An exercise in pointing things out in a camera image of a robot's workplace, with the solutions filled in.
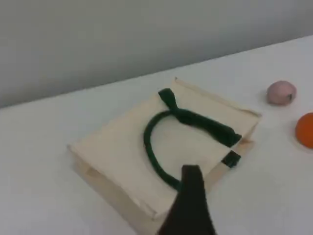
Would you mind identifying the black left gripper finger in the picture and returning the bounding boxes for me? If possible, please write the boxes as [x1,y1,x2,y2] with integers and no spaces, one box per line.
[157,164,217,235]

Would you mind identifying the white bag with green handles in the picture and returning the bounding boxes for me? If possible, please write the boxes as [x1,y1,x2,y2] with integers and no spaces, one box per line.
[67,77,263,219]

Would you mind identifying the orange tangerine-shaped pastry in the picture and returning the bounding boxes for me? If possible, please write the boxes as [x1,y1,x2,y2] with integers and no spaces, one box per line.
[295,113,313,148]

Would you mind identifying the pink round pastry green leaf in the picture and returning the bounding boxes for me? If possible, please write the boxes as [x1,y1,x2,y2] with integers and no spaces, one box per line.
[266,80,298,106]

